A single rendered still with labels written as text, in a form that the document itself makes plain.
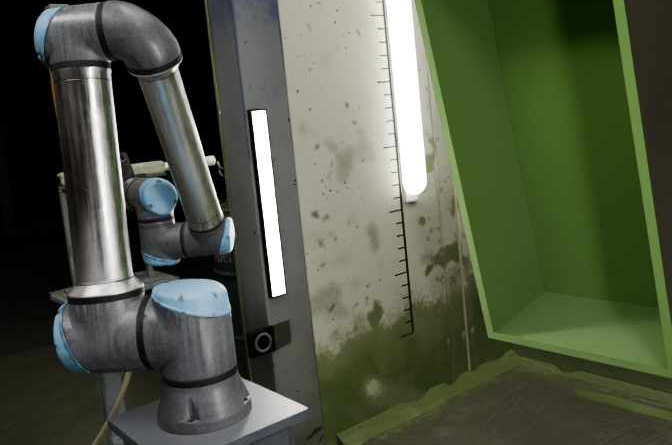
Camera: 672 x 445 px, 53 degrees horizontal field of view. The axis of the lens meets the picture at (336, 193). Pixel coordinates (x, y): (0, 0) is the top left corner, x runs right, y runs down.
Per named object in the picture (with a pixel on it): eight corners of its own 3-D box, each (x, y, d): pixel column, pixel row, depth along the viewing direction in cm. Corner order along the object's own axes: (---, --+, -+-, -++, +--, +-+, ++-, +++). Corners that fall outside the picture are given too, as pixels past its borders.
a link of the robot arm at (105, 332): (140, 381, 129) (96, -10, 126) (53, 387, 130) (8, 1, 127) (165, 357, 144) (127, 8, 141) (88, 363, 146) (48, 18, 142)
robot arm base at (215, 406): (184, 445, 124) (177, 394, 123) (143, 416, 139) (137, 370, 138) (269, 410, 136) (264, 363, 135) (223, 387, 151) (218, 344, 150)
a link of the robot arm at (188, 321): (228, 378, 128) (217, 289, 126) (141, 385, 130) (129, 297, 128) (244, 351, 143) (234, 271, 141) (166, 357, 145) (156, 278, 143)
